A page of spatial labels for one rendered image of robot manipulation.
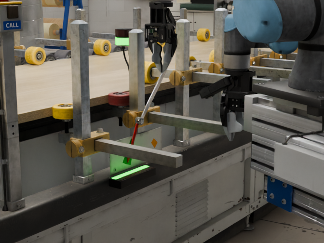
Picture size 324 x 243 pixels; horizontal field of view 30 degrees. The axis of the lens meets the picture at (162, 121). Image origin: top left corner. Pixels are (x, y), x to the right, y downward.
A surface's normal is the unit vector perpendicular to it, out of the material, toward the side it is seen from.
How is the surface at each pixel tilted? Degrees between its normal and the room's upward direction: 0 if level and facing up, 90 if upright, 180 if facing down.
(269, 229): 0
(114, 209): 90
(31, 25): 90
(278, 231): 0
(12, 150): 90
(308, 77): 72
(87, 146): 90
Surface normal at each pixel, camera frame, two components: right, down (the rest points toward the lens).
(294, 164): -0.87, 0.11
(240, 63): 0.17, 0.22
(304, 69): -0.70, -0.15
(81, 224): 0.80, 0.14
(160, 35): -0.29, 0.21
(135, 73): -0.60, 0.18
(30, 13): 0.65, 0.17
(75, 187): 0.00, -0.97
